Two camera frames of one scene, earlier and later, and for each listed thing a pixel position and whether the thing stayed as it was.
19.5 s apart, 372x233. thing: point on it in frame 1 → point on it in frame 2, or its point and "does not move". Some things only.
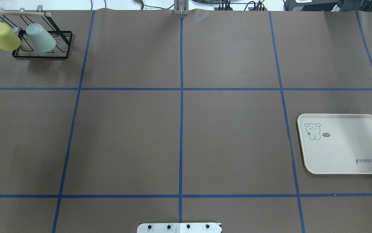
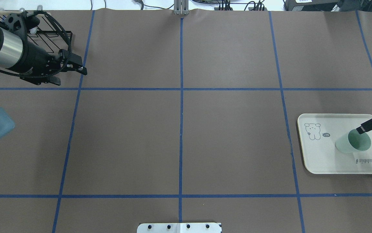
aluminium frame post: (181, 7) does not move
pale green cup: (43, 41) → (353, 142)
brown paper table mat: (156, 118) does not move
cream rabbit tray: (334, 143) does not move
